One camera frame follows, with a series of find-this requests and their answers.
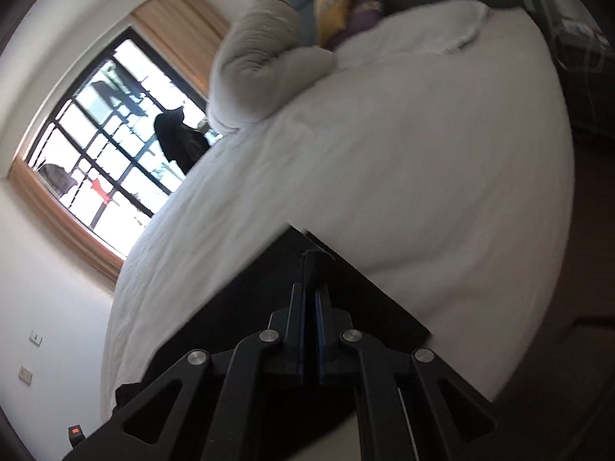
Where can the tan curtain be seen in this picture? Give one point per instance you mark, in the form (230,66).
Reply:
(180,29)

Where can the white bed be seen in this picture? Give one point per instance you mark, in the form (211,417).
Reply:
(384,177)

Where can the purple pillow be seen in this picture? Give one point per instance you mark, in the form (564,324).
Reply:
(363,9)

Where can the window with black grille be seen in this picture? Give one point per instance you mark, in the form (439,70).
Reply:
(110,139)

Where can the black device with orange label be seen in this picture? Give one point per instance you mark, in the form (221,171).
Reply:
(76,433)

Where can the yellow pillow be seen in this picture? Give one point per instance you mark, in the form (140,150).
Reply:
(331,2)

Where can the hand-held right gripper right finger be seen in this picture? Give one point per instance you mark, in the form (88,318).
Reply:
(319,326)

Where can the dark bedside table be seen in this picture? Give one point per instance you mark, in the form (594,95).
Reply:
(584,57)

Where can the white wall switch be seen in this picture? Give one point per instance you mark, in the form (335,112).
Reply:
(35,338)

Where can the beige rolled duvet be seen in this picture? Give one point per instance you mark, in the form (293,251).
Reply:
(254,67)

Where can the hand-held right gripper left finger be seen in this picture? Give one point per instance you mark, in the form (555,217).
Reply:
(301,326)

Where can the beige wall socket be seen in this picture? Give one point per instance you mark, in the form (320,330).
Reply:
(26,374)

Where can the black hanging garment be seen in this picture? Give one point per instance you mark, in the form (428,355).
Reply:
(180,139)

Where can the black pants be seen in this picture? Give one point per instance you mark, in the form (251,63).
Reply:
(240,326)

